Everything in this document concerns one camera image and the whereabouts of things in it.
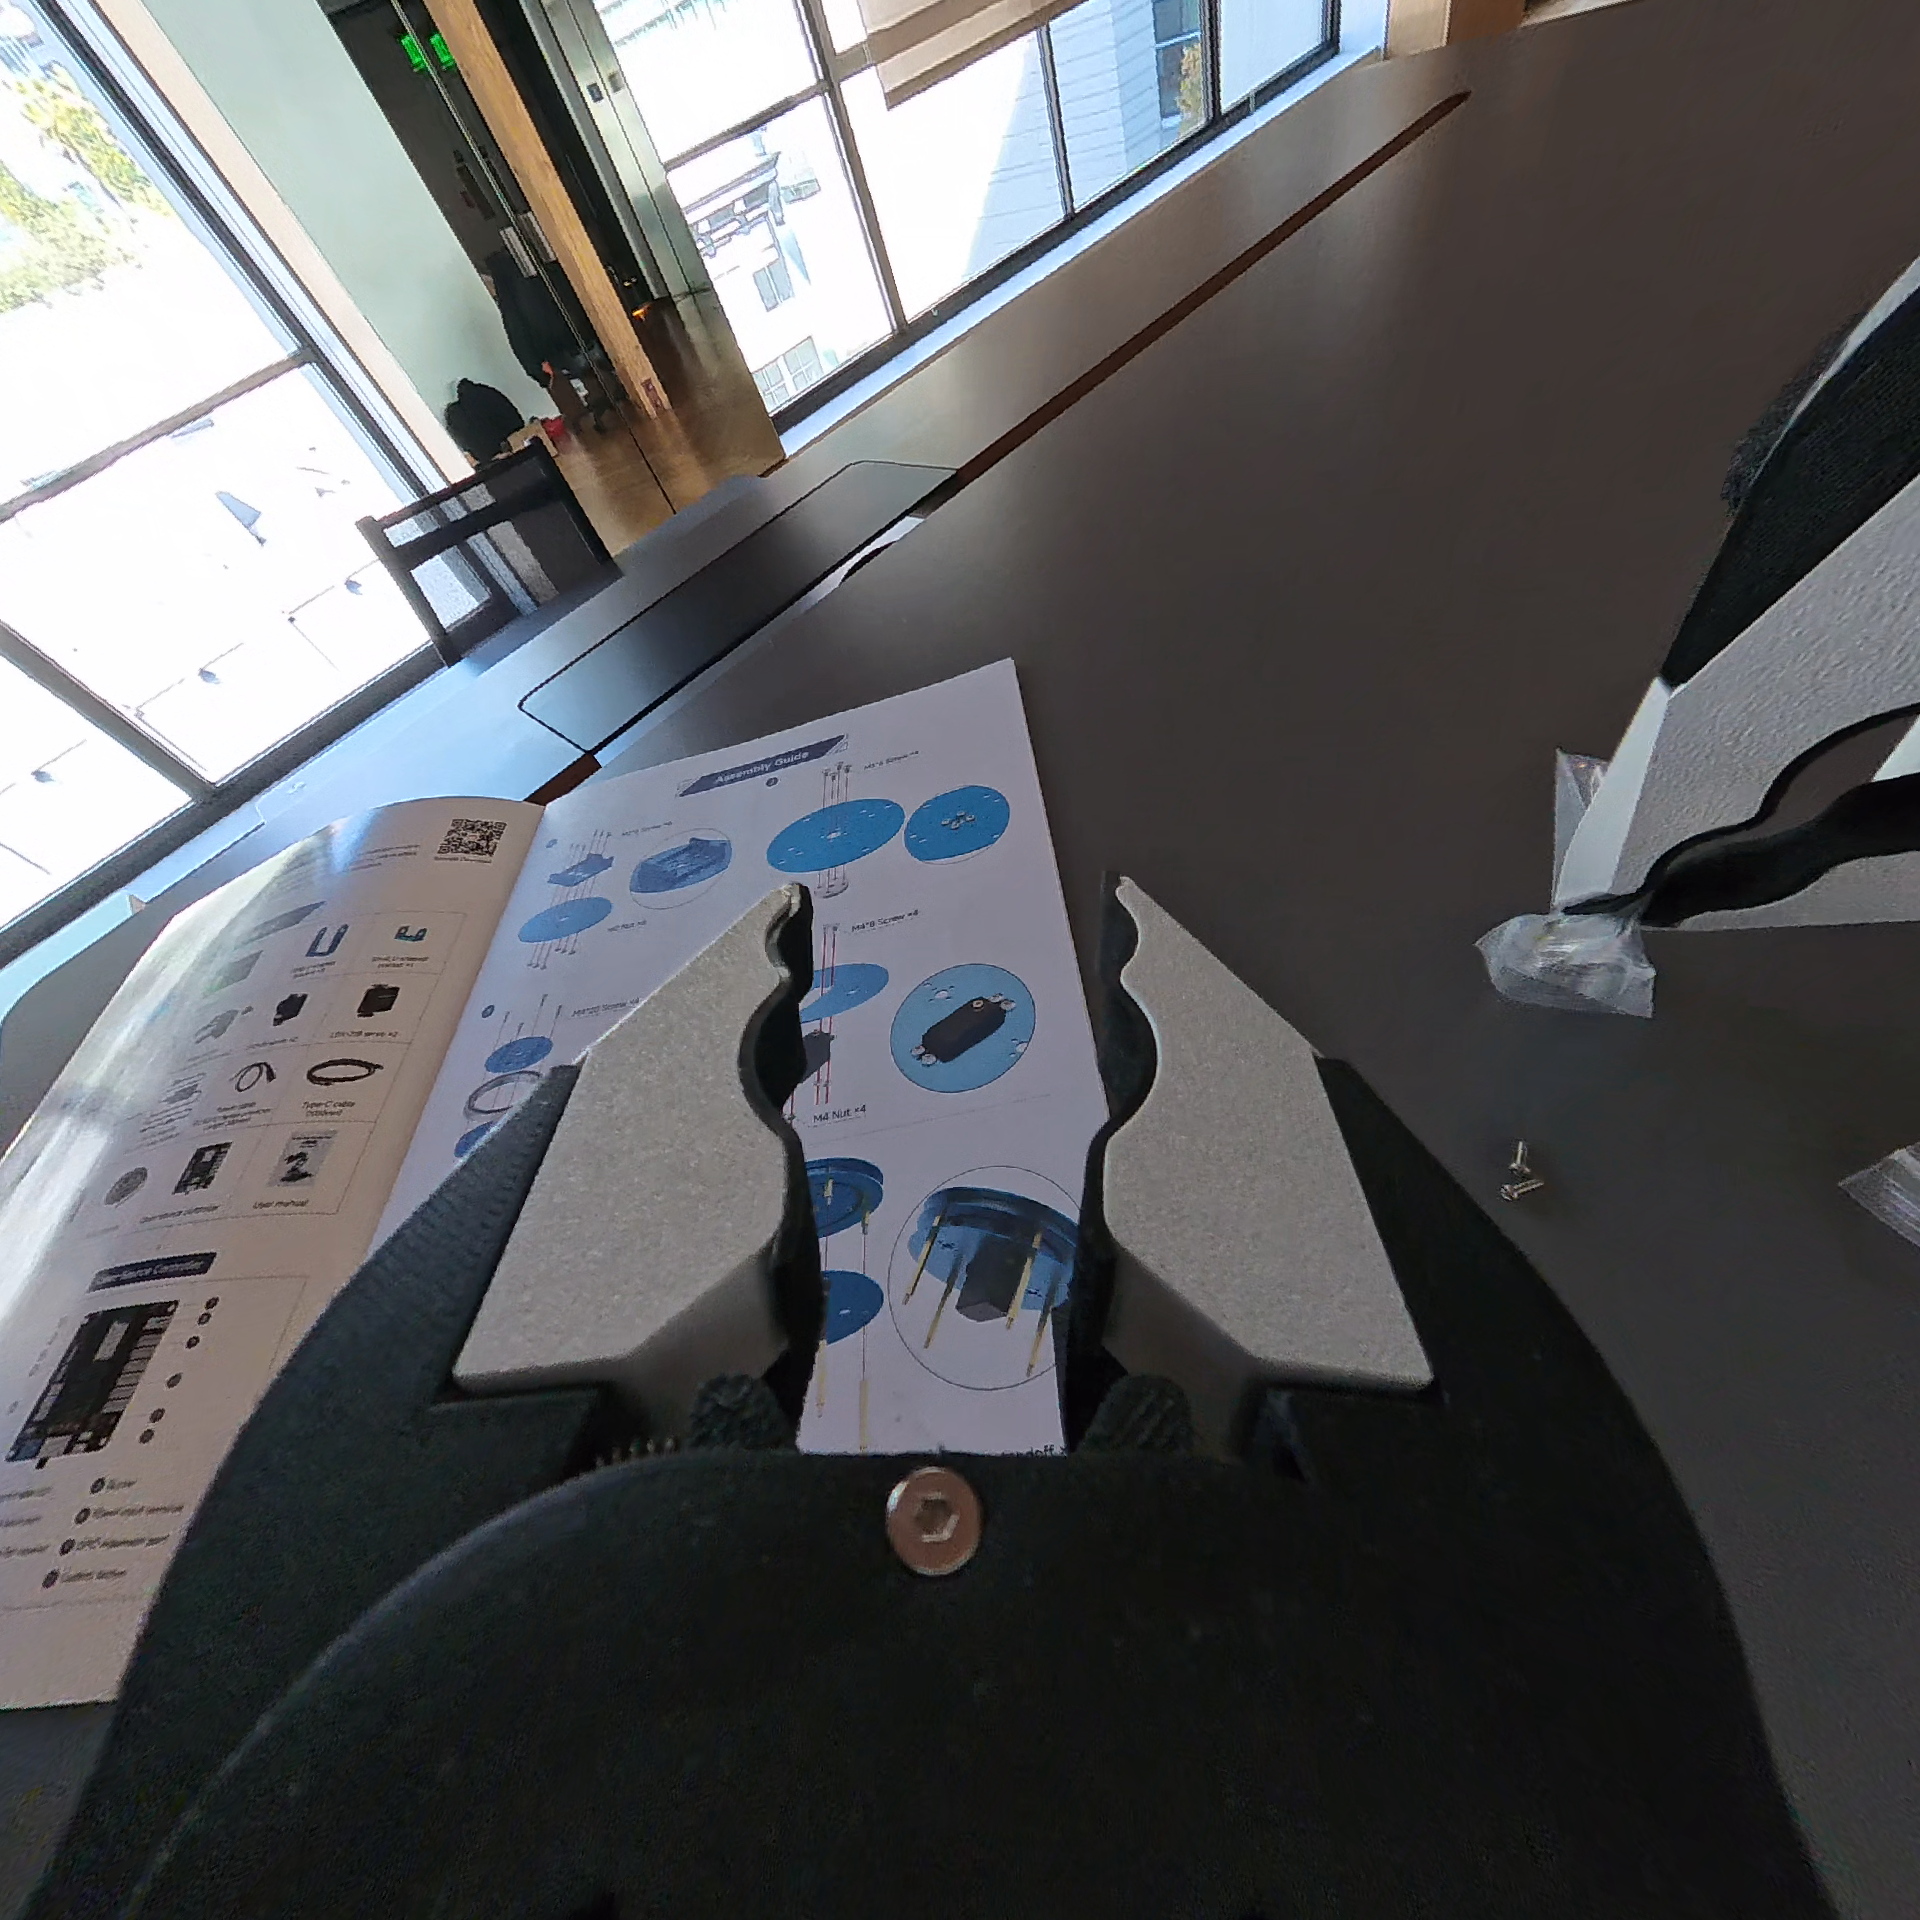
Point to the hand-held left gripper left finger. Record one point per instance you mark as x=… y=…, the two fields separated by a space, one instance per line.
x=645 y=1185

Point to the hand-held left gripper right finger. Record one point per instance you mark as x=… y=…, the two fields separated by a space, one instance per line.
x=1254 y=1201

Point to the small clear plastic bag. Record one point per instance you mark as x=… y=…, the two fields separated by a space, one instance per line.
x=1560 y=967
x=1887 y=1193
x=1578 y=786

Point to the dark grey desk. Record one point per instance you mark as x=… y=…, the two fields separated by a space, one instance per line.
x=1349 y=599

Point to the assembly guide booklet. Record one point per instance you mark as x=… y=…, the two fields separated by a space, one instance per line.
x=301 y=1049

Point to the black chair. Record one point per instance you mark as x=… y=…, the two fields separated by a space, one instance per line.
x=510 y=539

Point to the wooden pillar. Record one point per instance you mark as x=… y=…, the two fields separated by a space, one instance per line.
x=676 y=376

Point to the large window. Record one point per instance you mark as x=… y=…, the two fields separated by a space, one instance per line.
x=932 y=224
x=150 y=525

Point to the beige roller blind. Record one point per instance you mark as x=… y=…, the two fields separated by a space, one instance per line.
x=962 y=45

